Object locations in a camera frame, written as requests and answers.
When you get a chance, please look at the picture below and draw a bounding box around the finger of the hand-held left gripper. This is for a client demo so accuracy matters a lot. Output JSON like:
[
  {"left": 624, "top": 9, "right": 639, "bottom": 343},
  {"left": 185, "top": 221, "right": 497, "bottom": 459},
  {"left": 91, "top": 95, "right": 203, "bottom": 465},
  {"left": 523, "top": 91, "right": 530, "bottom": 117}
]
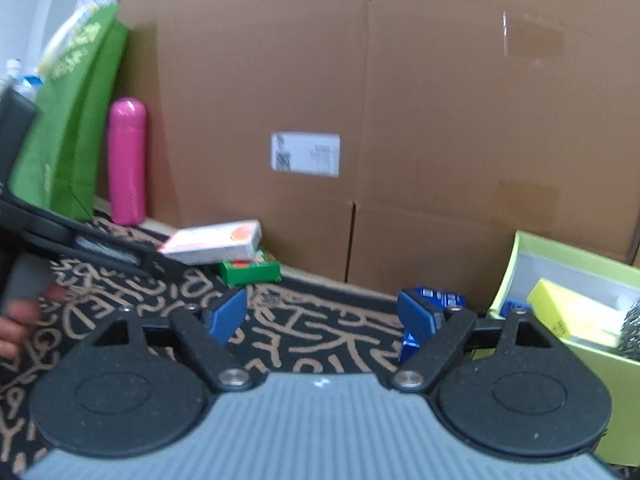
[{"left": 0, "top": 192, "right": 157, "bottom": 279}]

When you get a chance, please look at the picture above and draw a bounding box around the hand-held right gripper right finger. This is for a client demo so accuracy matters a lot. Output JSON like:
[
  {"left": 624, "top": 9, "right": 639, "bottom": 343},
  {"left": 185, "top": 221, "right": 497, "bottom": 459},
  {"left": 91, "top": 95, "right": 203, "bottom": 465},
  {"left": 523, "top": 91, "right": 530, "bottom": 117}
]
[{"left": 392, "top": 287, "right": 535, "bottom": 392}]

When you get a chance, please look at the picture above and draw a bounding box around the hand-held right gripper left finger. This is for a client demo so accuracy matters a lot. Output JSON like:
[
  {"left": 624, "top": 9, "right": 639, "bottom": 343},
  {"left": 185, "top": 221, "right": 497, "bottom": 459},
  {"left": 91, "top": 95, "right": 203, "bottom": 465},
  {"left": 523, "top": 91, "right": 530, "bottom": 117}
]
[{"left": 117, "top": 287, "right": 253, "bottom": 391}]

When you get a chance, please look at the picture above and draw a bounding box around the blue box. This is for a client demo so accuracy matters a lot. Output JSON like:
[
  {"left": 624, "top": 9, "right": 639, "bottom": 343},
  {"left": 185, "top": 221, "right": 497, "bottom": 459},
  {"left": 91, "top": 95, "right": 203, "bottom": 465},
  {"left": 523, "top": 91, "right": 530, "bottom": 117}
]
[{"left": 397, "top": 287, "right": 469, "bottom": 364}]

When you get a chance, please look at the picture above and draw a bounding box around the yellow box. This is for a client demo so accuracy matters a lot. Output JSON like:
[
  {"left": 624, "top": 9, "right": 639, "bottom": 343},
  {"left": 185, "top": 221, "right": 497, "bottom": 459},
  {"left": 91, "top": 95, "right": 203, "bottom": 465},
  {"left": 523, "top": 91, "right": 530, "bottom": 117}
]
[{"left": 527, "top": 279, "right": 632, "bottom": 349}]

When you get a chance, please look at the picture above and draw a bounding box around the lime green storage box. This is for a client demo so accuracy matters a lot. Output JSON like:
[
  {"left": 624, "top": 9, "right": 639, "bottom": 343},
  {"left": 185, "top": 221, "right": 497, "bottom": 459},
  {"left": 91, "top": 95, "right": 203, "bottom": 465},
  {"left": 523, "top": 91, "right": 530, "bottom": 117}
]
[{"left": 472, "top": 230, "right": 640, "bottom": 467}]

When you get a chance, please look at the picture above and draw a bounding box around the steel wool scourer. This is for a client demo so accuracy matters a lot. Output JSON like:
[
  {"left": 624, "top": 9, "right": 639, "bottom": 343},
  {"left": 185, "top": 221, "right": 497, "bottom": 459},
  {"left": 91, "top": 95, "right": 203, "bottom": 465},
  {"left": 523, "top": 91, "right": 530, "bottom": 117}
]
[{"left": 617, "top": 295, "right": 640, "bottom": 364}]

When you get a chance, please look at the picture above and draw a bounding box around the person's left hand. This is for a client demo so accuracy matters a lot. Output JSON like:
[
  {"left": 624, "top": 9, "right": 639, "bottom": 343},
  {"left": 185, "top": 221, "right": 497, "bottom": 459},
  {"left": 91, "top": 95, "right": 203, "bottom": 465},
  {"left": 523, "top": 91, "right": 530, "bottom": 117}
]
[{"left": 0, "top": 282, "right": 68, "bottom": 361}]

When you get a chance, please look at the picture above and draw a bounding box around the small green box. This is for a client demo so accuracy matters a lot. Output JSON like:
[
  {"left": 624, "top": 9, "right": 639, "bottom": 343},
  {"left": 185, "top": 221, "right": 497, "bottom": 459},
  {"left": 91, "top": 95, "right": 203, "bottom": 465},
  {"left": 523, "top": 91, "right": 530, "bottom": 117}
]
[{"left": 219, "top": 250, "right": 283, "bottom": 287}]

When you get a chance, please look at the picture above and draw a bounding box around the plastic water bottle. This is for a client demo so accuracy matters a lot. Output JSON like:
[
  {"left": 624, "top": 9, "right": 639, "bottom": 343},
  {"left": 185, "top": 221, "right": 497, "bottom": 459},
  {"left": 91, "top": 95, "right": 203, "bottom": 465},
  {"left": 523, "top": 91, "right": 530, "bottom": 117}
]
[{"left": 2, "top": 59, "right": 39, "bottom": 104}]

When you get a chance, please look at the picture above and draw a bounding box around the green paper bag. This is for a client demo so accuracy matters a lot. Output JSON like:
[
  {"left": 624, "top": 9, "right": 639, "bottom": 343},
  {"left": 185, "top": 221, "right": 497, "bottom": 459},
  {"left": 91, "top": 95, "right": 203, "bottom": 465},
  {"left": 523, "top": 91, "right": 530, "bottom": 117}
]
[{"left": 10, "top": 2, "right": 132, "bottom": 224}]

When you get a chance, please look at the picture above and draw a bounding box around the white orange medicine box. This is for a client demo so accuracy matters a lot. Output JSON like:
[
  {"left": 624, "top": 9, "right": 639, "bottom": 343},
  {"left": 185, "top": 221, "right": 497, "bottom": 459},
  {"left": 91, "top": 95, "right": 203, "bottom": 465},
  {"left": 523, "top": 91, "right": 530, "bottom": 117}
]
[{"left": 156, "top": 220, "right": 264, "bottom": 266}]

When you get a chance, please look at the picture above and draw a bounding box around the black patterned mat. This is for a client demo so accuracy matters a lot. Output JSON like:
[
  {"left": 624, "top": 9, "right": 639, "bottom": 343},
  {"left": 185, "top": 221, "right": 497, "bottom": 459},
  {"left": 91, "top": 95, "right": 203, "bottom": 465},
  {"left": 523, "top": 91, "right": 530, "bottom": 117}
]
[{"left": 0, "top": 210, "right": 501, "bottom": 480}]

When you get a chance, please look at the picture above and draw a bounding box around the pink bottle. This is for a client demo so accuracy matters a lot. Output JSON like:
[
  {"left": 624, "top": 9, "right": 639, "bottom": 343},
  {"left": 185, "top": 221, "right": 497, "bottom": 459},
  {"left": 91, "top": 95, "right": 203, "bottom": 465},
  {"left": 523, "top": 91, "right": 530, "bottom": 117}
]
[{"left": 107, "top": 99, "right": 149, "bottom": 226}]

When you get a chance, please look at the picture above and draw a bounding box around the white shipping label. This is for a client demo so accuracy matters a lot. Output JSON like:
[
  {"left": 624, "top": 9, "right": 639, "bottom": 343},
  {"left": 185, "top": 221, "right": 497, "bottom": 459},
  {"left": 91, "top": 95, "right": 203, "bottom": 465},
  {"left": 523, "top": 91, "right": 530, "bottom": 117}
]
[{"left": 271, "top": 132, "right": 341, "bottom": 179}]

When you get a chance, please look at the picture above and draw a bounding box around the large brown cardboard box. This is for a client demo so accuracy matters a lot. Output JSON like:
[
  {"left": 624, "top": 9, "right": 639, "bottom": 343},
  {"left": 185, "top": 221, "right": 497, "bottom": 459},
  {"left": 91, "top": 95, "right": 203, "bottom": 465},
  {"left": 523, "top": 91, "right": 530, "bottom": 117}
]
[{"left": 117, "top": 0, "right": 640, "bottom": 292}]

